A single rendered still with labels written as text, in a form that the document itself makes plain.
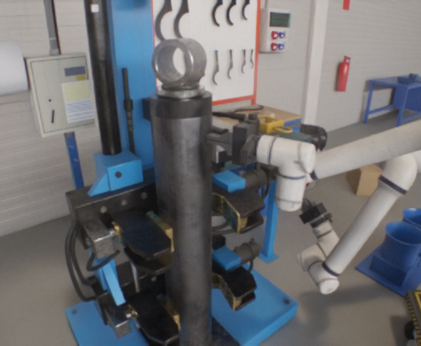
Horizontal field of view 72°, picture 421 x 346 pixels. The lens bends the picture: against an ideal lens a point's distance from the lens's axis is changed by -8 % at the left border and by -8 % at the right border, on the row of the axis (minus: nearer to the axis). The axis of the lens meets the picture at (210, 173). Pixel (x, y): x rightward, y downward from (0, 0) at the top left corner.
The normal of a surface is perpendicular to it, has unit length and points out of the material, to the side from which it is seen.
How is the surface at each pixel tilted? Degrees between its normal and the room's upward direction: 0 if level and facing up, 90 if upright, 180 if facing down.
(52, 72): 90
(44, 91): 90
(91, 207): 90
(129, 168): 90
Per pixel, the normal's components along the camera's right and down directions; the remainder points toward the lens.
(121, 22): 0.61, 0.34
